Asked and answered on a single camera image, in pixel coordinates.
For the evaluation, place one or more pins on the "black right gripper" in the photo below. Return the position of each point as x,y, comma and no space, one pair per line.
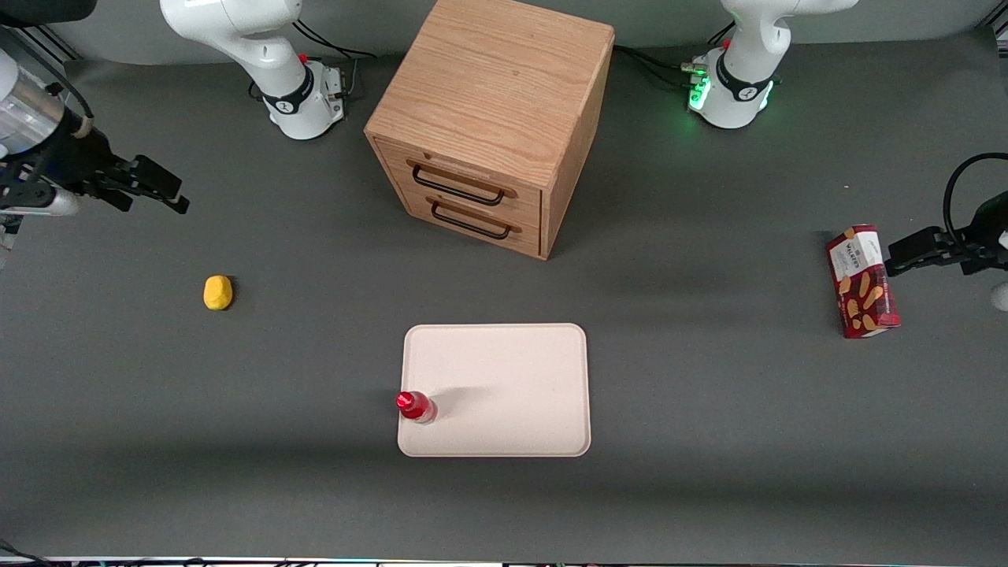
81,156

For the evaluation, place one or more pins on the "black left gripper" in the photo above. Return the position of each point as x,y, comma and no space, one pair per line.
987,224

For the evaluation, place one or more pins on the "red coke bottle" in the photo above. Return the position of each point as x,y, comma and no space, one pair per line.
415,406

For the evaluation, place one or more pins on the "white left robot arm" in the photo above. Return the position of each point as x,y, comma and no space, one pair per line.
740,87

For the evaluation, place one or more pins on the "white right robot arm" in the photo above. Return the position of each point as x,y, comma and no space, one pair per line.
276,47

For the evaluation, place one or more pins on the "beige rectangular plastic tray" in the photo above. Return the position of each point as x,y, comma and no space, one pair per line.
504,390

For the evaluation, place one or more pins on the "red cookie box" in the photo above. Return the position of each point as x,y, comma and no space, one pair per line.
862,283

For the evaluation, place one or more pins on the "yellow toy fruit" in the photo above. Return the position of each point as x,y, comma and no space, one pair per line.
218,293

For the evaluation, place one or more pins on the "wooden two-drawer cabinet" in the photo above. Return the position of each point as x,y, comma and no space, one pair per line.
488,87

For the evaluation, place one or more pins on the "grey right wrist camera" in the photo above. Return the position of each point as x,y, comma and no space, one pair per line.
43,205

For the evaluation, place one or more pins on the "aluminium frame rail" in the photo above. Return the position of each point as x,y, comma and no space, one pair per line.
59,43

